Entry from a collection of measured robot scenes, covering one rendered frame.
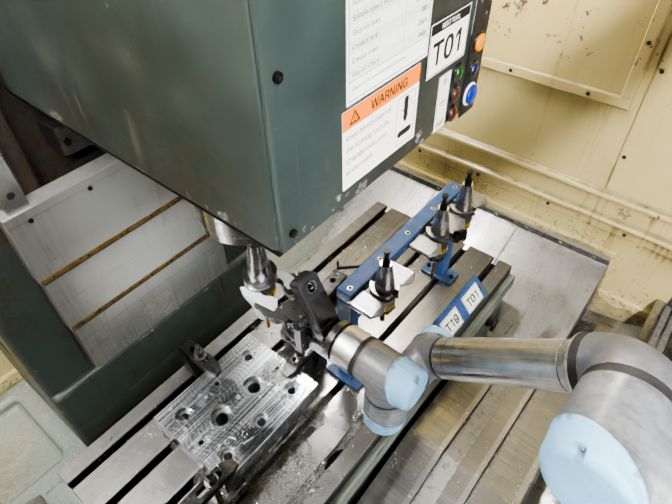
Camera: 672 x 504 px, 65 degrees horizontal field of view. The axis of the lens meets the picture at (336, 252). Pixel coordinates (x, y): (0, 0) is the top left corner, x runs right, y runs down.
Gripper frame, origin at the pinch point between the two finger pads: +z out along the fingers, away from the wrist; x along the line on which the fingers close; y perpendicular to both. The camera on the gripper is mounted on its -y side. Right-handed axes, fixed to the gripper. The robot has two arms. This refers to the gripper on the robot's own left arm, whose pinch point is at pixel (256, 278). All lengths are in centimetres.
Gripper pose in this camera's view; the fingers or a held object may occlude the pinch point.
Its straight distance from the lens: 97.6
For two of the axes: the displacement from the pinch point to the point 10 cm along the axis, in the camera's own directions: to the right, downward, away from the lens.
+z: -7.7, -4.4, 4.5
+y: 0.1, 7.1, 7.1
